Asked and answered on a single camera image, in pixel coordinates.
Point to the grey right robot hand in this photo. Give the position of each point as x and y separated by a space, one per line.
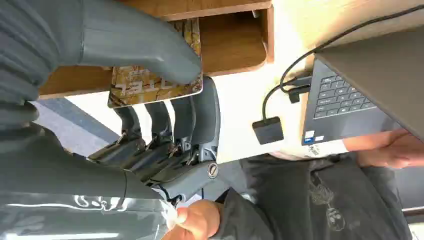
66 185

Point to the ribbed grey right robot arm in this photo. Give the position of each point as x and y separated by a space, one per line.
26 49

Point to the person's hand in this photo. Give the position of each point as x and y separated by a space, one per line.
195 222

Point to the wooden card box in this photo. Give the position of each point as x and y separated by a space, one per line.
232 43

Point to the person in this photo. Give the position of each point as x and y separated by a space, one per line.
291 202

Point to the black usb plug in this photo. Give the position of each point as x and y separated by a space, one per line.
295 94

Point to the dark grey laptop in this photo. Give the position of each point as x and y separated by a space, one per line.
334 127

